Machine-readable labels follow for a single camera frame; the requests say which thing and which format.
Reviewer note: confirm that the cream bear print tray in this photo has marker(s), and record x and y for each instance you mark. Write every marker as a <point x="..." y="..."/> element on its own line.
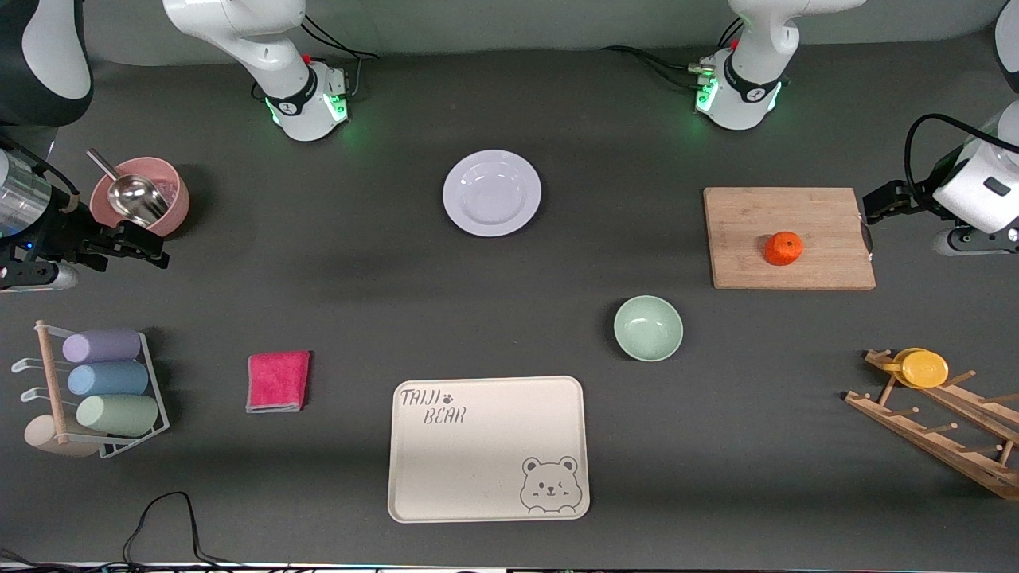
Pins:
<point x="486" y="454"/>

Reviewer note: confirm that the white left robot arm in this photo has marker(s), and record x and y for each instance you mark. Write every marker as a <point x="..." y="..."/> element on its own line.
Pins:
<point x="744" y="103"/>

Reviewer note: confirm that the light green bowl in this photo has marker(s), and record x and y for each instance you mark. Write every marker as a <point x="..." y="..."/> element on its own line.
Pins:
<point x="648" y="328"/>

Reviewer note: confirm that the metal scoop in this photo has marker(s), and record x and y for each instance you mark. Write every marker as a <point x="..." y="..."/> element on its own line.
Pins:
<point x="139" y="199"/>

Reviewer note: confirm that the blue cup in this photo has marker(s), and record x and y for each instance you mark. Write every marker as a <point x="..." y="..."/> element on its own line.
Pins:
<point x="107" y="379"/>

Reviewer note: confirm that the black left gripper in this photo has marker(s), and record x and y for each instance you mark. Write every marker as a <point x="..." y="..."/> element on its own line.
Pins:
<point x="907" y="198"/>

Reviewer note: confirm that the orange fruit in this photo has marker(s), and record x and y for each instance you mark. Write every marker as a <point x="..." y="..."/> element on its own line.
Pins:
<point x="784" y="249"/>

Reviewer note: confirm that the beige cup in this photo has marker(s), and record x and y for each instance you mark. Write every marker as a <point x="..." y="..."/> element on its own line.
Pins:
<point x="40" y="436"/>

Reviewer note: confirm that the wooden cutting board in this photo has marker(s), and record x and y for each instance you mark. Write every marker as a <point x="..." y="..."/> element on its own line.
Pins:
<point x="748" y="231"/>

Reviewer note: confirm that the yellow cup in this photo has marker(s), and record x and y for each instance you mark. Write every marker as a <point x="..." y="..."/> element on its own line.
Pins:
<point x="923" y="369"/>

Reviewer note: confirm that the pink folded cloth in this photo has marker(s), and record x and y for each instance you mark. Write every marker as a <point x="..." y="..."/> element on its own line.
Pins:
<point x="277" y="380"/>

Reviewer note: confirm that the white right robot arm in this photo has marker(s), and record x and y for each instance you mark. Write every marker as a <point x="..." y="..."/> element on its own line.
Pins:
<point x="239" y="32"/>

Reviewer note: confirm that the pink bowl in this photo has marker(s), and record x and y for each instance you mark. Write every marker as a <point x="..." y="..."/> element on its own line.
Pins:
<point x="181" y="207"/>

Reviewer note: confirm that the purple cup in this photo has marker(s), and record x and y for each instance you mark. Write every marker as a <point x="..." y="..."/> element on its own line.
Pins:
<point x="103" y="346"/>

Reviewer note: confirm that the white round plate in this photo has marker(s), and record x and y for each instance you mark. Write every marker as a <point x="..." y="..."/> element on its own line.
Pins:
<point x="492" y="193"/>

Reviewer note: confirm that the wooden peg drying rack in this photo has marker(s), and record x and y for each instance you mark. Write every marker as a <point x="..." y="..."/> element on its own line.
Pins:
<point x="939" y="450"/>

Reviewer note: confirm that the green cup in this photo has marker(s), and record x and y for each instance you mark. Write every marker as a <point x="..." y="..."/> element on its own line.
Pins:
<point x="119" y="415"/>

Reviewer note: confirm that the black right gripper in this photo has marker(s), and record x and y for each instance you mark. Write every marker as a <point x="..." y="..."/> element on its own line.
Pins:
<point x="70" y="235"/>

